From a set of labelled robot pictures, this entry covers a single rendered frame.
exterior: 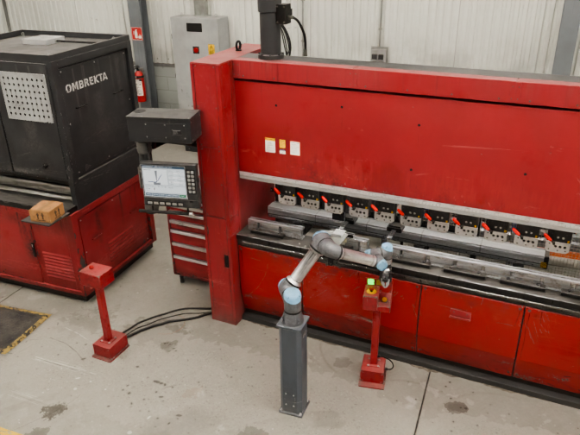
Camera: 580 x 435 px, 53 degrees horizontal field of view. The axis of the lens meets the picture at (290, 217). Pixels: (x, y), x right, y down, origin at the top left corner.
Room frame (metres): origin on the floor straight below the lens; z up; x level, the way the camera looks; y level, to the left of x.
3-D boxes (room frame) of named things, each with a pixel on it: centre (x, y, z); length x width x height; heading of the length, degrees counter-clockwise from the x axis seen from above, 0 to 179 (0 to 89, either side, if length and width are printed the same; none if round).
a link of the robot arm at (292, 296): (3.29, -0.01, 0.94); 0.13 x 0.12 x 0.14; 13
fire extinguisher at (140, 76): (9.22, 2.33, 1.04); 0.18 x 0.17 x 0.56; 69
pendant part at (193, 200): (4.20, 0.90, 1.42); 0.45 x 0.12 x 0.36; 79
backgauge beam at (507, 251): (4.26, -0.87, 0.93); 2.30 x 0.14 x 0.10; 65
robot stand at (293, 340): (3.28, -0.01, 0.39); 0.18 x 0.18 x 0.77; 69
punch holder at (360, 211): (4.07, -0.54, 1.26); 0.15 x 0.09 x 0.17; 65
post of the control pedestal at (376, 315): (3.61, -0.63, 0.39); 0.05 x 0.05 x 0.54; 76
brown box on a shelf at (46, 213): (4.53, 2.09, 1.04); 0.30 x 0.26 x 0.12; 69
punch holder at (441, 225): (3.82, -1.08, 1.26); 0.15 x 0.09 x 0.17; 65
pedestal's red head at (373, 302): (3.61, -0.63, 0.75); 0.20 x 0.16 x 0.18; 76
